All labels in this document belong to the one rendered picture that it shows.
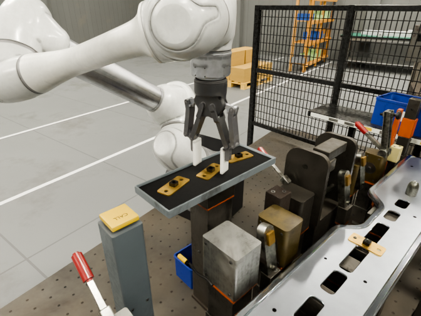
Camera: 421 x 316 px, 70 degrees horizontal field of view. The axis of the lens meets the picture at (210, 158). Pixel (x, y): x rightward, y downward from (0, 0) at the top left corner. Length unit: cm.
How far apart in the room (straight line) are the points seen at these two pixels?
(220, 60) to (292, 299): 52
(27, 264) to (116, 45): 205
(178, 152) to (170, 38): 72
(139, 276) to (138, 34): 50
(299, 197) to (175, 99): 62
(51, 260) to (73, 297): 127
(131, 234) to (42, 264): 179
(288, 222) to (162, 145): 58
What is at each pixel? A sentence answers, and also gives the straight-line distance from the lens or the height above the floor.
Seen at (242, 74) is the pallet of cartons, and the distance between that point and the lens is 641.
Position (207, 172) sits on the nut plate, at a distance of 77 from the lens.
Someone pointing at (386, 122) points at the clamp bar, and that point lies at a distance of 124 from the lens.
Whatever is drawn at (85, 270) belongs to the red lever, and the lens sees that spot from 62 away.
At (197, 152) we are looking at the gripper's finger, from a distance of 78.
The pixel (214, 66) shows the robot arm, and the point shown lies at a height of 143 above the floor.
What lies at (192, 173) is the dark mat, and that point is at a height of 116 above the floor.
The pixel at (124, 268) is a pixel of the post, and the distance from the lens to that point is 70.
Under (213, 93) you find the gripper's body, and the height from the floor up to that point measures 137.
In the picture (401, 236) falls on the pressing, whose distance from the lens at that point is 97.
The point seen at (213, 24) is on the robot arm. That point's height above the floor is 152.
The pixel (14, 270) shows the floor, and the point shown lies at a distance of 247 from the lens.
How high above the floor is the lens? 154
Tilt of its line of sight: 27 degrees down
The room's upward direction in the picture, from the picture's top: straight up
